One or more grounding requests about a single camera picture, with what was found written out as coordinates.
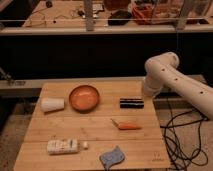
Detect black rectangular box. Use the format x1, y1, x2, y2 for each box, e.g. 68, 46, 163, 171
120, 98, 144, 109

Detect white paper cup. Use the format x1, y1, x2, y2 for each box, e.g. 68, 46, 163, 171
41, 98, 65, 113

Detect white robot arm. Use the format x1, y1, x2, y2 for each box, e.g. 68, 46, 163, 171
143, 52, 213, 120

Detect blue cloth rag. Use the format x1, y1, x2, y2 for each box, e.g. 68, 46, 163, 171
99, 146, 125, 171

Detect metal clamp at left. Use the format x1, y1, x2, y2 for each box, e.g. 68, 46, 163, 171
0, 67, 25, 86

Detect white plastic bottle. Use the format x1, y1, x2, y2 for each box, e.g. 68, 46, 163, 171
47, 139, 89, 155

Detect orange crate on bench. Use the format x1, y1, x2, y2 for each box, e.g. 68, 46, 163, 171
132, 6, 152, 25

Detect metal frame post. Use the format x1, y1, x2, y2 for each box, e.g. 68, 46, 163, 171
83, 0, 94, 31

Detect orange wooden bowl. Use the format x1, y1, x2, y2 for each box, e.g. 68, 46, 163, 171
69, 85, 100, 113

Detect orange toy carrot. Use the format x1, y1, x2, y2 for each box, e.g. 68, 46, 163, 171
111, 119, 142, 130

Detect black object on bench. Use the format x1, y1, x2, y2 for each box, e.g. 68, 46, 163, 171
108, 10, 132, 26

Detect black floor cable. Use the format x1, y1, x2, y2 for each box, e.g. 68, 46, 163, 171
159, 96, 210, 171

